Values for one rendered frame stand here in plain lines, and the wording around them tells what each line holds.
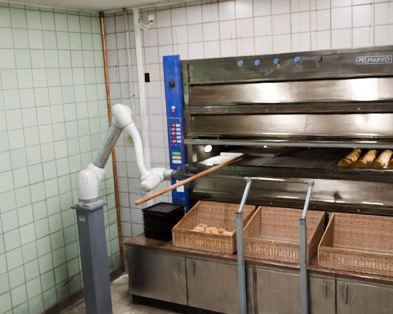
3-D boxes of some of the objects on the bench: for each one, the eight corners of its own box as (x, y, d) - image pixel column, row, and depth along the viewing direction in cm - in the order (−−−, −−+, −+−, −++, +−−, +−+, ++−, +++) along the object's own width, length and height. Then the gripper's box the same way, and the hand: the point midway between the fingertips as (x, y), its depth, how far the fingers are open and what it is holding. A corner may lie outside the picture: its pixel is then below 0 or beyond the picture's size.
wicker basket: (260, 237, 423) (259, 205, 419) (326, 244, 396) (325, 210, 391) (236, 256, 381) (235, 221, 377) (309, 266, 354) (308, 228, 350)
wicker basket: (200, 229, 453) (198, 199, 448) (257, 236, 424) (256, 205, 420) (171, 246, 411) (169, 214, 407) (232, 255, 383) (231, 221, 378)
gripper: (174, 159, 395) (198, 160, 384) (176, 188, 399) (200, 190, 388) (169, 161, 388) (193, 162, 378) (171, 190, 392) (195, 192, 381)
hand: (195, 176), depth 383 cm, fingers open, 12 cm apart
